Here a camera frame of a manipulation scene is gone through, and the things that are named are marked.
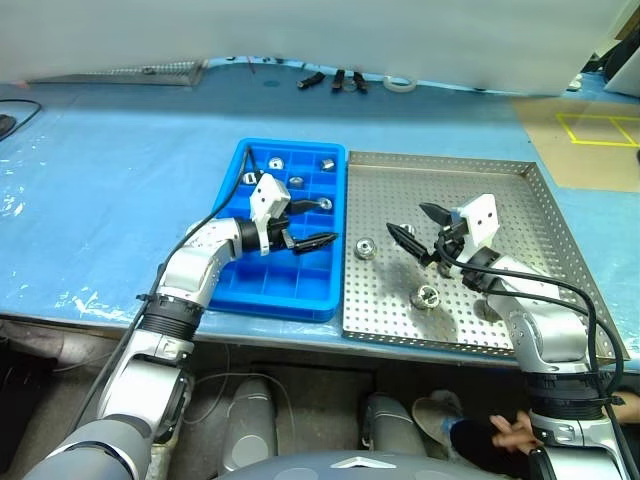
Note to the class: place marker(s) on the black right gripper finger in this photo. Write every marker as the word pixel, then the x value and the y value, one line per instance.
pixel 407 244
pixel 437 215

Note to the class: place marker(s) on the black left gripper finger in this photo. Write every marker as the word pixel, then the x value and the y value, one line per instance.
pixel 314 242
pixel 304 206

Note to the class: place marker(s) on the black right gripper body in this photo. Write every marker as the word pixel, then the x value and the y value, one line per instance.
pixel 449 245

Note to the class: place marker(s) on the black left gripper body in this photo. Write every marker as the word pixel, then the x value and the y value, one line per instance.
pixel 281 235

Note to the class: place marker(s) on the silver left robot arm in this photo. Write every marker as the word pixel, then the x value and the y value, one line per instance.
pixel 190 260

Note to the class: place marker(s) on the blue compartment tray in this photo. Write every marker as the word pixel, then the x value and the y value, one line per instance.
pixel 280 290

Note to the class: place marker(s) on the person's bare hand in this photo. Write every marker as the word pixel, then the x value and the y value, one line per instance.
pixel 512 432

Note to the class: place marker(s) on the perforated metal tray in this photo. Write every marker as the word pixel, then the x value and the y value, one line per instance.
pixel 390 190
pixel 125 75

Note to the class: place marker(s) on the small black tool piece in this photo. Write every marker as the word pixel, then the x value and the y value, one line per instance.
pixel 310 80
pixel 339 81
pixel 359 82

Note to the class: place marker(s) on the white tape roll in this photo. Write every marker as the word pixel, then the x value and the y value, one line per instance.
pixel 400 84

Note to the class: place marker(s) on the brown cardboard sheet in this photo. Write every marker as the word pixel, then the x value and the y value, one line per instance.
pixel 560 150

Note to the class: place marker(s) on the white sneaker shoe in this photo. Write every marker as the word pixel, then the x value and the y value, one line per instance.
pixel 432 412

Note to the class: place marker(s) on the grey rounded robot leg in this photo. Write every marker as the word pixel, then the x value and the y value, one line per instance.
pixel 392 430
pixel 250 425

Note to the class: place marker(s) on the black trouser leg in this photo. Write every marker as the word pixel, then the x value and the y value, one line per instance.
pixel 475 442

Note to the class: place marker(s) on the grey robot torso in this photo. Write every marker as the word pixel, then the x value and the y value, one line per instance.
pixel 350 466

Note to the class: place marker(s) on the white panel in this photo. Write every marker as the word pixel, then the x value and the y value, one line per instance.
pixel 627 80

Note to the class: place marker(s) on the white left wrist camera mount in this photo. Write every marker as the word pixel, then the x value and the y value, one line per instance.
pixel 269 197

